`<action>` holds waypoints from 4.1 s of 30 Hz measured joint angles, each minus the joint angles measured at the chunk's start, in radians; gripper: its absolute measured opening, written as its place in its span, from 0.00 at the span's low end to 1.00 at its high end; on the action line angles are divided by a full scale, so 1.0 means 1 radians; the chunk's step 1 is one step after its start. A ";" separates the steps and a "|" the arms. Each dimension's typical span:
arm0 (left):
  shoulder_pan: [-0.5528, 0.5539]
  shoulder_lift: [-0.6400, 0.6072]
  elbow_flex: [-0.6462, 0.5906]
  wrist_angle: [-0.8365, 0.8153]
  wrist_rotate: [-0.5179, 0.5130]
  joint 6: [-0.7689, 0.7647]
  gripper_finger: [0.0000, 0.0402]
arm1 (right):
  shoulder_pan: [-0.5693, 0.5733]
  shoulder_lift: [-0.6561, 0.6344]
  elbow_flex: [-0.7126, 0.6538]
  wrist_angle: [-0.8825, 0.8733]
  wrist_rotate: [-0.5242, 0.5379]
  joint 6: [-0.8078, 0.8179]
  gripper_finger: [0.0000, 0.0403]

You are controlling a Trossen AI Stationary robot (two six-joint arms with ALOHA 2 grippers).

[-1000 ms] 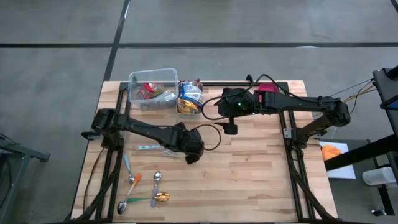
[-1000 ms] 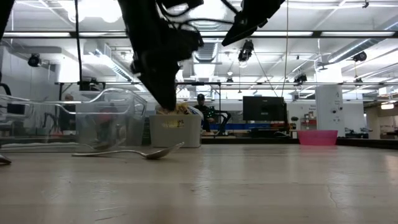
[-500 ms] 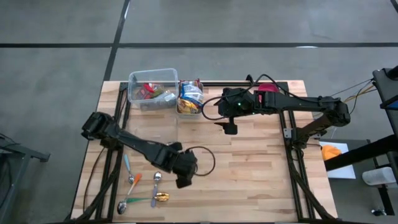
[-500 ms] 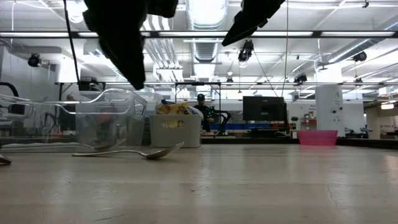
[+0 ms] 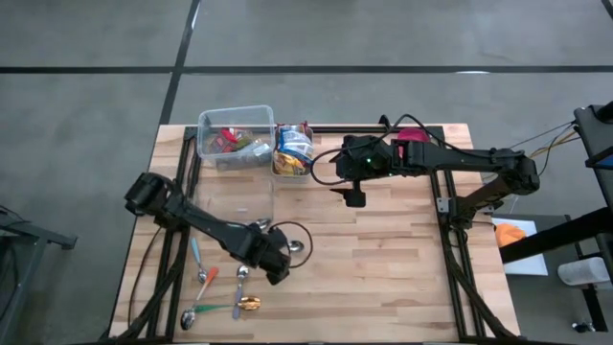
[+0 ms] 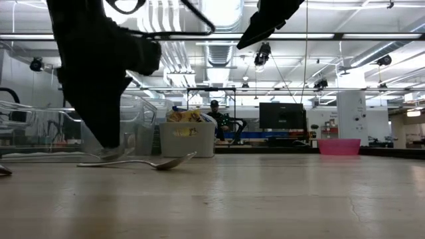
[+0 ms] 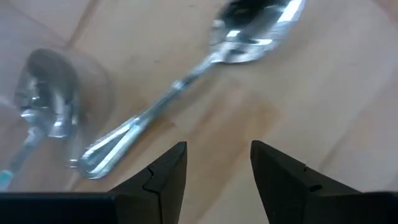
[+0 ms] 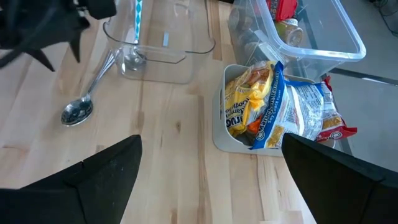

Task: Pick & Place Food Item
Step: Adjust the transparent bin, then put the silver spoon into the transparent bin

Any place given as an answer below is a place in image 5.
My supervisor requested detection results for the blue ramen pack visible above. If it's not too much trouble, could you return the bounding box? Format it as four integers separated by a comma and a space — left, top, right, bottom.
276, 124, 315, 162

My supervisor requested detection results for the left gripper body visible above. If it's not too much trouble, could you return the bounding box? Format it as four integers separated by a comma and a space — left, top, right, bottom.
246, 228, 292, 287

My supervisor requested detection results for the tall clear plastic bin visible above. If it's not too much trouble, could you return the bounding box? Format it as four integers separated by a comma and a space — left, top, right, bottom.
196, 104, 277, 173

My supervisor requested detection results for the light blue handled spoon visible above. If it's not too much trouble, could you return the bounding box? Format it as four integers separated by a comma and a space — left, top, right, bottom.
191, 237, 210, 285

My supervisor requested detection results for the gold spoon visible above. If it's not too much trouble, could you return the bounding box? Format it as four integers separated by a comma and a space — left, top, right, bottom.
237, 295, 263, 313

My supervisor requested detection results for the red patterned paprika tin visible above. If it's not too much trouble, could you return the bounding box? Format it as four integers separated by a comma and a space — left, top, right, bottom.
217, 126, 239, 153

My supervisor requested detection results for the yellow ramen pack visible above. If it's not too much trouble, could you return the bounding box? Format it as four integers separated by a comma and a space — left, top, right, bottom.
273, 151, 308, 176

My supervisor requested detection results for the white paper sheet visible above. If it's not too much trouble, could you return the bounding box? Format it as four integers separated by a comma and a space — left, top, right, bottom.
490, 218, 550, 277

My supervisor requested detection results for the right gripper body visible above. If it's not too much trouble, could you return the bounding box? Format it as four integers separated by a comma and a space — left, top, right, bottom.
333, 133, 399, 209

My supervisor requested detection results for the white roll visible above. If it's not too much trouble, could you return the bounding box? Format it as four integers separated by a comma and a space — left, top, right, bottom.
556, 256, 612, 288

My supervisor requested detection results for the orange object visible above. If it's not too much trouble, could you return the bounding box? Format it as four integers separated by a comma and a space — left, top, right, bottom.
494, 222, 528, 249

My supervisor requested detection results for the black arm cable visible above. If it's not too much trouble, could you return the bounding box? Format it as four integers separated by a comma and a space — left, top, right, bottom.
507, 122, 576, 178

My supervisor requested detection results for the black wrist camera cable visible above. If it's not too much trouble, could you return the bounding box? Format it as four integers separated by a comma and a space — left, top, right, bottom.
309, 113, 480, 187

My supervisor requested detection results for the black equipment stand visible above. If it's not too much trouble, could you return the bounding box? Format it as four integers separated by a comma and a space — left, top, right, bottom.
500, 100, 613, 336

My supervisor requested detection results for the green handled spoon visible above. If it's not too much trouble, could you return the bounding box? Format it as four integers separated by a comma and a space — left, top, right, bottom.
179, 303, 232, 332

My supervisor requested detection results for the small grey plastic bin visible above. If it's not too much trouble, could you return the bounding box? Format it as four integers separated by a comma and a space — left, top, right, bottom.
270, 125, 316, 185

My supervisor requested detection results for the pink plastic bowl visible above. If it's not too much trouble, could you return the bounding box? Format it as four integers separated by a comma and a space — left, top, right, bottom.
396, 126, 431, 145

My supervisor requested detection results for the orange handled spoon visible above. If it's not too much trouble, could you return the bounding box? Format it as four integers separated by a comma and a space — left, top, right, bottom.
193, 265, 220, 304

